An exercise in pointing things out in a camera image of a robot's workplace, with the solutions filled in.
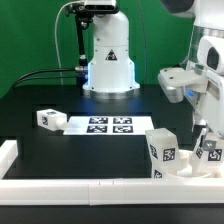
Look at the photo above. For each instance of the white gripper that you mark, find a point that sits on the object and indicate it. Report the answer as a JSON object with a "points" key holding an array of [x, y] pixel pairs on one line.
{"points": [[210, 106]]}

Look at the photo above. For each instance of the white round stool seat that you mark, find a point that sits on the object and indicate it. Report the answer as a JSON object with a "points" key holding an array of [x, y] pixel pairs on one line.
{"points": [[181, 169]]}

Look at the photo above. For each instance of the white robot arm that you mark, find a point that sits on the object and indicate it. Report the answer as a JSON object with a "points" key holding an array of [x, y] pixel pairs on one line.
{"points": [[201, 81]]}

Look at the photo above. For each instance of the white marker sheet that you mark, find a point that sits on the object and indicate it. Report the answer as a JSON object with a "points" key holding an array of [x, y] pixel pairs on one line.
{"points": [[108, 125]]}

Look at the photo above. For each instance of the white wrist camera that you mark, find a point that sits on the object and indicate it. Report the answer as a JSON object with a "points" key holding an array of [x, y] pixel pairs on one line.
{"points": [[211, 53]]}

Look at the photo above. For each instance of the black camera on stand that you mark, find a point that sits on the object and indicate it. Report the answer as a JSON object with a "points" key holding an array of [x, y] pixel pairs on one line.
{"points": [[84, 12]]}

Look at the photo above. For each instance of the white U-shaped frame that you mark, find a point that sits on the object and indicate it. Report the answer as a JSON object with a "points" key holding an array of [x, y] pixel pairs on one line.
{"points": [[101, 191]]}

